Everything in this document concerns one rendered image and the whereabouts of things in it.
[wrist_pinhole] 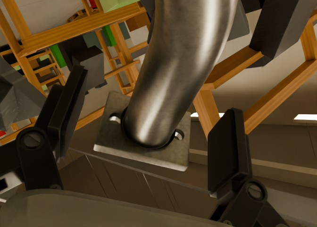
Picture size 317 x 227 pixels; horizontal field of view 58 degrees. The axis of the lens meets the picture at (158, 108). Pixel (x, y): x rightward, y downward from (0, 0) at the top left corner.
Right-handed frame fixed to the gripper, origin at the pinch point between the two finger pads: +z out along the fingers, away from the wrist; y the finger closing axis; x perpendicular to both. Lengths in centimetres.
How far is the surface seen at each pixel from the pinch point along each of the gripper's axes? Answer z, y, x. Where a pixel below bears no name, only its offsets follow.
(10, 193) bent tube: -0.9, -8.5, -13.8
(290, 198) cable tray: 116, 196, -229
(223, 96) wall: 554, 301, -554
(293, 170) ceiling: 243, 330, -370
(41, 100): 4.6, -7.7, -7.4
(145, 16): 465, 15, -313
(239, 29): 4.3, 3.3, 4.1
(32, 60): 650, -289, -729
